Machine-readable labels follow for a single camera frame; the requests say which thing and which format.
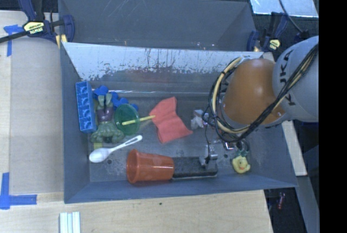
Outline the dark green flat block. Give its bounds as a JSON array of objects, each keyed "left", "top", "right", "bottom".
[{"left": 171, "top": 156, "right": 219, "bottom": 180}]

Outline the yellow rubber duck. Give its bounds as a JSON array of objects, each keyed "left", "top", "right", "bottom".
[{"left": 231, "top": 153, "right": 252, "bottom": 174}]

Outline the small white crumpled thing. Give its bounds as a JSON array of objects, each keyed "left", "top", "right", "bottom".
[{"left": 190, "top": 109, "right": 204, "bottom": 130}]

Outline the red cloth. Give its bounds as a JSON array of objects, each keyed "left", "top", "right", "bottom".
[{"left": 149, "top": 96, "right": 194, "bottom": 145}]

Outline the orange plastic cup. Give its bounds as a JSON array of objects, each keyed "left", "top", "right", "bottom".
[{"left": 126, "top": 148, "right": 175, "bottom": 185}]

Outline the green lid with yellow straw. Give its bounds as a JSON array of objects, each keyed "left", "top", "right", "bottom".
[{"left": 114, "top": 103, "right": 157, "bottom": 137}]

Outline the green muscular toy figure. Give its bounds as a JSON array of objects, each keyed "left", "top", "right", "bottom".
[{"left": 90, "top": 93, "right": 125, "bottom": 145}]

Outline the white plastic spoon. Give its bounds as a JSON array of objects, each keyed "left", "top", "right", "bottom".
[{"left": 88, "top": 134, "right": 144, "bottom": 164}]

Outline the blue soft toy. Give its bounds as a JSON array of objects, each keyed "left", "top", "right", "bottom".
[{"left": 92, "top": 85, "right": 139, "bottom": 112}]

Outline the blue ridged plastic block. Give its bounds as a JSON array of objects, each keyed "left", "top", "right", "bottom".
[{"left": 75, "top": 80, "right": 98, "bottom": 134}]

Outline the grey metal bin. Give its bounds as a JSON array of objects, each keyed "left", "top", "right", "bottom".
[{"left": 56, "top": 0, "right": 300, "bottom": 204}]

